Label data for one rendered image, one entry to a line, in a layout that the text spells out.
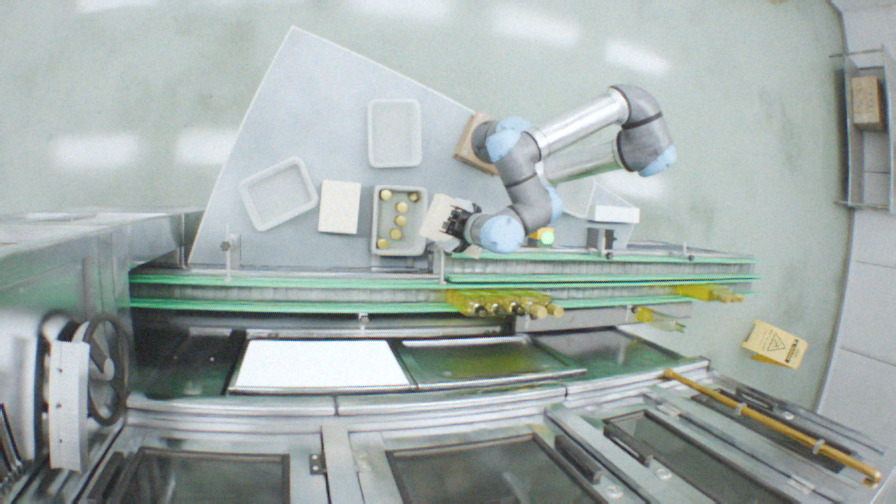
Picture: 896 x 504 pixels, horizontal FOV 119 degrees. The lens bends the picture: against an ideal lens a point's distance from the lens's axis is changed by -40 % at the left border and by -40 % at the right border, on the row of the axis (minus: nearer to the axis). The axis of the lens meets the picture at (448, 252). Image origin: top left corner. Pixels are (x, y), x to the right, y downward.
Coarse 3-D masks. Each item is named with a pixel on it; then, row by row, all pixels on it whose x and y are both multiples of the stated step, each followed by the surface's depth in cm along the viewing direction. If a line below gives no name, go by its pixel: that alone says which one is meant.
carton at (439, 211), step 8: (440, 200) 114; (448, 200) 114; (432, 208) 118; (440, 208) 114; (448, 208) 114; (432, 216) 115; (440, 216) 114; (448, 216) 115; (424, 224) 119; (432, 224) 114; (440, 224) 114; (424, 232) 116; (432, 232) 114; (440, 232) 115; (472, 248) 118; (480, 248) 119; (472, 256) 118
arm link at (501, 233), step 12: (480, 216) 93; (492, 216) 88; (504, 216) 86; (516, 216) 87; (480, 228) 88; (492, 228) 84; (504, 228) 84; (516, 228) 84; (480, 240) 88; (492, 240) 84; (504, 240) 84; (516, 240) 85; (492, 252) 88; (504, 252) 85
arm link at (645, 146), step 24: (648, 120) 94; (600, 144) 109; (624, 144) 101; (648, 144) 96; (672, 144) 96; (552, 168) 122; (576, 168) 116; (600, 168) 111; (624, 168) 105; (648, 168) 99
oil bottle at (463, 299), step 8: (448, 288) 141; (456, 288) 138; (464, 288) 139; (448, 296) 141; (456, 296) 133; (464, 296) 128; (472, 296) 128; (480, 296) 128; (456, 304) 133; (464, 304) 126; (472, 304) 124; (480, 304) 125; (464, 312) 126; (472, 312) 124
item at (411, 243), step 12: (396, 192) 145; (408, 192) 146; (420, 192) 143; (384, 204) 145; (408, 204) 147; (420, 204) 145; (384, 216) 145; (408, 216) 148; (420, 216) 144; (384, 228) 146; (396, 228) 147; (408, 228) 148; (420, 228) 144; (372, 240) 138; (396, 240) 147; (408, 240) 149; (420, 240) 144; (384, 252) 140; (396, 252) 141; (408, 252) 142; (420, 252) 143
